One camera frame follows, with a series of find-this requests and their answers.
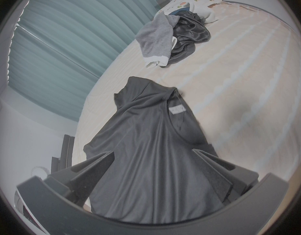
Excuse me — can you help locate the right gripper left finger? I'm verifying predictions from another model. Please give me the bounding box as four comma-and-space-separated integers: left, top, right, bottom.
44, 151, 115, 207

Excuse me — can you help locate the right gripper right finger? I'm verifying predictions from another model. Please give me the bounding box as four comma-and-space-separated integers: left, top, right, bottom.
192, 149, 259, 207

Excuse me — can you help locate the black T-shirt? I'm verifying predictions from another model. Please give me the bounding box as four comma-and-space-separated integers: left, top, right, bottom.
83, 76, 226, 224

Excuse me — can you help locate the bed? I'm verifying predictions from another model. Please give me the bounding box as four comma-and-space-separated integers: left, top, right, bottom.
75, 0, 299, 220

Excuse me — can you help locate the pile of clothes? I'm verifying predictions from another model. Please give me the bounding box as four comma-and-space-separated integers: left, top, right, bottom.
135, 0, 225, 69

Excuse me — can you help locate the black chest of drawers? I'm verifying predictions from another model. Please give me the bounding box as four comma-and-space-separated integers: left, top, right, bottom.
51, 134, 75, 174

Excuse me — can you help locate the blue-green curtain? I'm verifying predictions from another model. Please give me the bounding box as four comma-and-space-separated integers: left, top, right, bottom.
7, 25, 101, 122
17, 0, 167, 77

